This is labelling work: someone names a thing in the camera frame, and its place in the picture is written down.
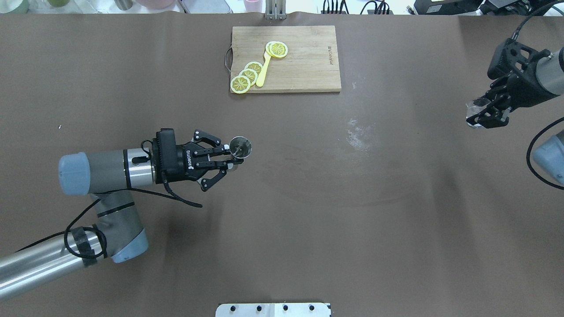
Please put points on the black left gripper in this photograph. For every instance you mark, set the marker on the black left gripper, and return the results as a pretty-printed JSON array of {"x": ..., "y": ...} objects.
[{"x": 181, "y": 161}]

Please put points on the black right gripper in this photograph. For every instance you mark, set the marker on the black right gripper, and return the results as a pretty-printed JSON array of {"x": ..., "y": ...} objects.
[{"x": 523, "y": 90}]

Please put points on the steel jigger measuring cup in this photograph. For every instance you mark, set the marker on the steel jigger measuring cup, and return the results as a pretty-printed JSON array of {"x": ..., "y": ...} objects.
[{"x": 240, "y": 148}]

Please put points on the clear glass shaker cup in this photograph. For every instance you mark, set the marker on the clear glass shaker cup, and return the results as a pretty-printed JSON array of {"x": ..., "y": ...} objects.
[{"x": 475, "y": 107}]

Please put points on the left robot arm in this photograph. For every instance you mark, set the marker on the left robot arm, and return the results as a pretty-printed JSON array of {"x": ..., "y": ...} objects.
[{"x": 110, "y": 226}]

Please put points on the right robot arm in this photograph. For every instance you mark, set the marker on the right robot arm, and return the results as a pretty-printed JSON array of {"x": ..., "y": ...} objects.
[{"x": 544, "y": 154}]

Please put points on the pink cup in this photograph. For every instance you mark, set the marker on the pink cup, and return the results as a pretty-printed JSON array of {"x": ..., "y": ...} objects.
[{"x": 253, "y": 6}]

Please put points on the lemon slice row end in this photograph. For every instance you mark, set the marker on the lemon slice row end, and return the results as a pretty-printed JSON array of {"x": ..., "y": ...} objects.
[{"x": 240, "y": 84}]

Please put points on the yellow plastic knife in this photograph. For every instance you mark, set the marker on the yellow plastic knife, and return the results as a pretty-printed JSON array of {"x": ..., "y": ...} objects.
[{"x": 263, "y": 73}]

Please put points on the lemon slice row middle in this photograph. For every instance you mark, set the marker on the lemon slice row middle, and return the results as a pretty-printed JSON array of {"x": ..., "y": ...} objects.
[{"x": 250, "y": 74}]

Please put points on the lemon slice row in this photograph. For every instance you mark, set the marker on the lemon slice row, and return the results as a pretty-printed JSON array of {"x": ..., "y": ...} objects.
[
  {"x": 250, "y": 74},
  {"x": 254, "y": 65}
]

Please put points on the lemon slice row inner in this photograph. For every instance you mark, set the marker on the lemon slice row inner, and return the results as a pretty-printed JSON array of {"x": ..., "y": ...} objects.
[{"x": 254, "y": 65}]

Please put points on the lemon slice under pair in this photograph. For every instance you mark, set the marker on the lemon slice under pair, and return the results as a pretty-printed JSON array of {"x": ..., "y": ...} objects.
[{"x": 267, "y": 47}]

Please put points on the lemon slice top of pair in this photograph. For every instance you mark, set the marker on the lemon slice top of pair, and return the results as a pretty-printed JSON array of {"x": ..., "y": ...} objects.
[{"x": 278, "y": 49}]

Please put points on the wooden cutting board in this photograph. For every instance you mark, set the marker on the wooden cutting board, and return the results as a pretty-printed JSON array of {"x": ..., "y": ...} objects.
[{"x": 311, "y": 65}]

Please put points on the pink bowl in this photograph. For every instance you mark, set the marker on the pink bowl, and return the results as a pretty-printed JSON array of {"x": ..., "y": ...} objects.
[{"x": 155, "y": 4}]

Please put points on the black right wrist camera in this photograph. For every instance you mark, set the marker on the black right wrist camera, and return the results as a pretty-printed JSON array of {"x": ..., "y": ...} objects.
[{"x": 514, "y": 57}]

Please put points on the aluminium frame post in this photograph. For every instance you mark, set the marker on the aluminium frame post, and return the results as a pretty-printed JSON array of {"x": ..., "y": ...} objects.
[{"x": 275, "y": 10}]

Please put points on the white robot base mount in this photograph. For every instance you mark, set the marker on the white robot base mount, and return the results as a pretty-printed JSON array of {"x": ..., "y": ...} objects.
[{"x": 281, "y": 309}]

